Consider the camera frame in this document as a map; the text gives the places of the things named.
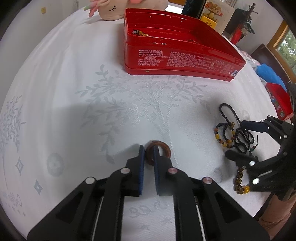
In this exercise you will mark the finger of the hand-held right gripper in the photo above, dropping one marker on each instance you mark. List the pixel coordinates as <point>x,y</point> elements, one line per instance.
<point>240,158</point>
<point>254,127</point>

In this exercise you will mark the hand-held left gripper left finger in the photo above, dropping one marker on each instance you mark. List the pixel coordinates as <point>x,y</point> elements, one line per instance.
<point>141,171</point>

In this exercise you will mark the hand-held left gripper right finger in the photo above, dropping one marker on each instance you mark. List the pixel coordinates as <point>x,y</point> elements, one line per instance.
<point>157,173</point>

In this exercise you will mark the red tin box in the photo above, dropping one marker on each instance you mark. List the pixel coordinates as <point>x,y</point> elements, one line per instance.
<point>175,60</point>

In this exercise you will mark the person's right forearm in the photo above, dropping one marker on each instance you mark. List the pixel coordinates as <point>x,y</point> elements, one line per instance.
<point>277,217</point>

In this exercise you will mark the small red printed box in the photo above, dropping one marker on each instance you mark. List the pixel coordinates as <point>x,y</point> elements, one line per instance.
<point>279,102</point>

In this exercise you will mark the blue cloth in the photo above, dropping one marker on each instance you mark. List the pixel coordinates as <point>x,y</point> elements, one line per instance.
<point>270,75</point>

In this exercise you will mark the narrow wooden framed window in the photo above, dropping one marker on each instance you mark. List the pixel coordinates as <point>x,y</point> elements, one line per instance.
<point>286,46</point>

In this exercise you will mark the red hanging bag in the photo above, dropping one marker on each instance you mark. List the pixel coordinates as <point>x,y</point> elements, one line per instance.
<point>237,36</point>

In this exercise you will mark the wooden coat rack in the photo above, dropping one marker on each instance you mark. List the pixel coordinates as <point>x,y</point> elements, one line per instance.
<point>248,18</point>

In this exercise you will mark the cartoon mouse greeting card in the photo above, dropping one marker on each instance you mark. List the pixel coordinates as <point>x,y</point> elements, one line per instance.
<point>222,16</point>

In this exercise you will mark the dark blue book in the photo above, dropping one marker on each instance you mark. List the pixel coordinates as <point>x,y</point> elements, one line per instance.
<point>193,8</point>

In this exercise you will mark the pink unicorn plush toy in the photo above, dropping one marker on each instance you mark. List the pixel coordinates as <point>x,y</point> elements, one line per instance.
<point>115,10</point>

